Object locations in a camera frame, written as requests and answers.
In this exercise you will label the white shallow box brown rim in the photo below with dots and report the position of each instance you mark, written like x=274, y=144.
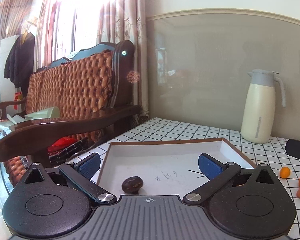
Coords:
x=166, y=167

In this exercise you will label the dark hanging jacket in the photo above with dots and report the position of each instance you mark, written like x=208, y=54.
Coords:
x=20, y=61

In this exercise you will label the orange woven sofa cushion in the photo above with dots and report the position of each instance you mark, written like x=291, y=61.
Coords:
x=77, y=88

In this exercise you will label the dark brown chestnut fruit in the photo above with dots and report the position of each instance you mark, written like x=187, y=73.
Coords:
x=132, y=185

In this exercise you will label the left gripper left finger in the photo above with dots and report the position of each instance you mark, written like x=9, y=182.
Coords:
x=79, y=175

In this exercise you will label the checkered white tablecloth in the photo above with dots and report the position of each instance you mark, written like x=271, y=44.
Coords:
x=272, y=153

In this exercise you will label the dark wooden sofa frame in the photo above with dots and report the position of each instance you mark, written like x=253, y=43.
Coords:
x=32, y=138

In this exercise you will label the red plastic bag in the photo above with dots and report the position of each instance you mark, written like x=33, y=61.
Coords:
x=64, y=142

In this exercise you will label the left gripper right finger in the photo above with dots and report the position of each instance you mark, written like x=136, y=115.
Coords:
x=219, y=176

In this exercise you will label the cream thermos jug grey lid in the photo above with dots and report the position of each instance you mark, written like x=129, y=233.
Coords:
x=259, y=111

